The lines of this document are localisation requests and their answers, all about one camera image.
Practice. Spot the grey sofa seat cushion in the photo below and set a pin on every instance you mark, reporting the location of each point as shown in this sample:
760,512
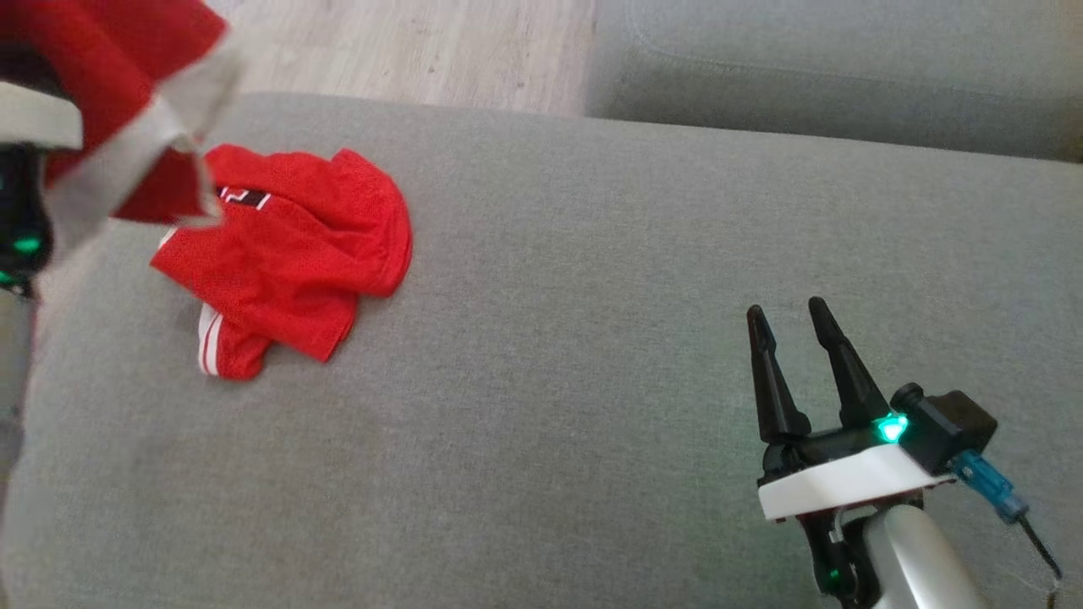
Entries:
846,76

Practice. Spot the red jersey with white sleeves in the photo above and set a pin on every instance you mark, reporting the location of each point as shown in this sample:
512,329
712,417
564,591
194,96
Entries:
296,254

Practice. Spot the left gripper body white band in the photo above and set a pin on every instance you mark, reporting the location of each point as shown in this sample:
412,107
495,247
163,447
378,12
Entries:
21,203

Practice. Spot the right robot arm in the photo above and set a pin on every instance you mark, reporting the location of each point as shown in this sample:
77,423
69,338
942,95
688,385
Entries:
922,567

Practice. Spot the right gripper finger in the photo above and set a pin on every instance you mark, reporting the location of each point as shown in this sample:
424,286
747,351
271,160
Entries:
854,381
778,397

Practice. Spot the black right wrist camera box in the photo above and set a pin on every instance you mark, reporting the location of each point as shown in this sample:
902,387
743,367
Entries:
948,427

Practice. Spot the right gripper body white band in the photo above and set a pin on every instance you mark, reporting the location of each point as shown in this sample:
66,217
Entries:
846,482

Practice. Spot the wide grey sofa seat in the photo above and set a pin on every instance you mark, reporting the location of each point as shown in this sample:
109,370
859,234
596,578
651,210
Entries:
592,338

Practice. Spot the red shorts with white stripes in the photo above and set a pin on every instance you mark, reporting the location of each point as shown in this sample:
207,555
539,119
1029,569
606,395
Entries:
110,59

